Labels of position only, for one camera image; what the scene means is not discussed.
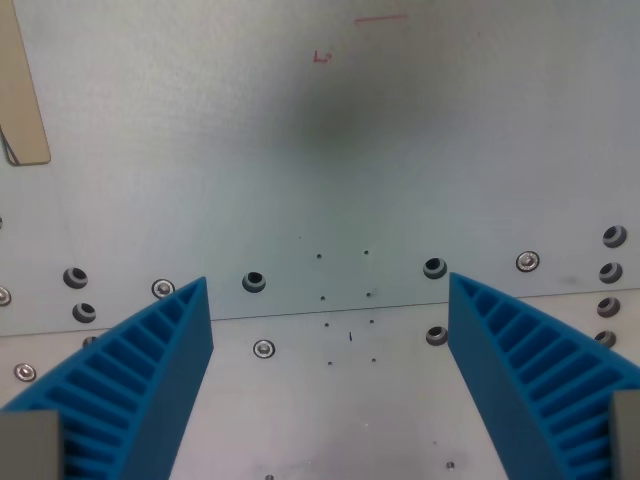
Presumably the beige flat strip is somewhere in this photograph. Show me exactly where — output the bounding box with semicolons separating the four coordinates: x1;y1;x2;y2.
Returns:
0;0;52;167

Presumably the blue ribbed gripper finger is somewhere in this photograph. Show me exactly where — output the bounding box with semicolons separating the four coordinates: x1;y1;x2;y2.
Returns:
0;276;215;480
447;272;640;480

